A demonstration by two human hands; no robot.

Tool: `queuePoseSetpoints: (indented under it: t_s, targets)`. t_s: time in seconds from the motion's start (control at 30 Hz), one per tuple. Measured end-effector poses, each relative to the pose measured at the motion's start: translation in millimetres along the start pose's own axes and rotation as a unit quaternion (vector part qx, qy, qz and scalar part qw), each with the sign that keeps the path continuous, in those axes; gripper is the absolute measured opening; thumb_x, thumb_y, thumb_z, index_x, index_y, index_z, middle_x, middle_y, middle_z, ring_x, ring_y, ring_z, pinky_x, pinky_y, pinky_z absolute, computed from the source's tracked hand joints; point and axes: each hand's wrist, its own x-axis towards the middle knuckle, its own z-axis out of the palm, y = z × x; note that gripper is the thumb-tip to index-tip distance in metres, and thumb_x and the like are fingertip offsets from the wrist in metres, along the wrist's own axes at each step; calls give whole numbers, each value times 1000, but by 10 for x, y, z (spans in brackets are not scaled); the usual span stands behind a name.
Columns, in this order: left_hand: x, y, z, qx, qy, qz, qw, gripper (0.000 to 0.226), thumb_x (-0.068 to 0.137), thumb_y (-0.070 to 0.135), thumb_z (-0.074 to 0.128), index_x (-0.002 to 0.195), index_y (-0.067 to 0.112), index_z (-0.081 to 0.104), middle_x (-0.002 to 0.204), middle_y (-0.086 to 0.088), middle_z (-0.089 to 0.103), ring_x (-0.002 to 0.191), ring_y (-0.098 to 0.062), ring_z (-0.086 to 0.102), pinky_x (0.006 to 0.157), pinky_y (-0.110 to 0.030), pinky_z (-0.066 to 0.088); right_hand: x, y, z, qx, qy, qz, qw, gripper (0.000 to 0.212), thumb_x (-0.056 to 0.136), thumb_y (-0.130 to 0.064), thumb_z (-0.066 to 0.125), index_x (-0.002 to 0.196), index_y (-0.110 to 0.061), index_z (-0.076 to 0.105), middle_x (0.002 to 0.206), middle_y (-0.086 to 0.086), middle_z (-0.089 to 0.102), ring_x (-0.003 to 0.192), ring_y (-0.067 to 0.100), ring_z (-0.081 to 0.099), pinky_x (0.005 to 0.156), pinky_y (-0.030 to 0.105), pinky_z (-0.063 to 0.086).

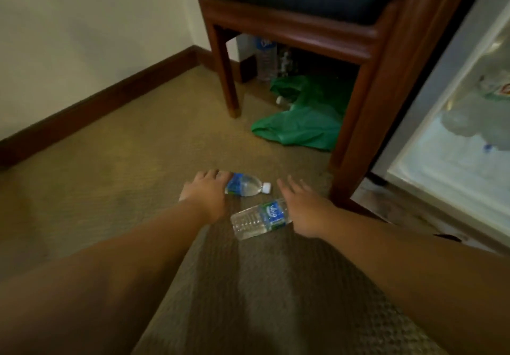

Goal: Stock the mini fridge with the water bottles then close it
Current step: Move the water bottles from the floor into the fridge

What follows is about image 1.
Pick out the blue label water bottle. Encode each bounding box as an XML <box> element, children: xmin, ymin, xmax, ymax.
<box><xmin>230</xmin><ymin>197</ymin><xmax>294</xmax><ymax>241</ymax></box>
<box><xmin>224</xmin><ymin>172</ymin><xmax>273</xmax><ymax>198</ymax></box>

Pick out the green plastic bag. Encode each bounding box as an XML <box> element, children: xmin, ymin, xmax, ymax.
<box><xmin>251</xmin><ymin>74</ymin><xmax>353</xmax><ymax>152</ymax></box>

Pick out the white mini fridge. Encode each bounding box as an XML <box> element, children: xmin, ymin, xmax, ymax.
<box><xmin>370</xmin><ymin>0</ymin><xmax>510</xmax><ymax>248</ymax></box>

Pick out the person's right hand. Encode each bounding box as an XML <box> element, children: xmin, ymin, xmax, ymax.
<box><xmin>276</xmin><ymin>174</ymin><xmax>338</xmax><ymax>240</ymax></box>

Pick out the person's left hand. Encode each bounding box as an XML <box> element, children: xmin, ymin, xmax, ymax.
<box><xmin>178</xmin><ymin>169</ymin><xmax>233</xmax><ymax>225</ymax></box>

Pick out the person's left forearm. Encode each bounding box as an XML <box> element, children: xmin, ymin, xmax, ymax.
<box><xmin>0</xmin><ymin>199</ymin><xmax>224</xmax><ymax>355</ymax></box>

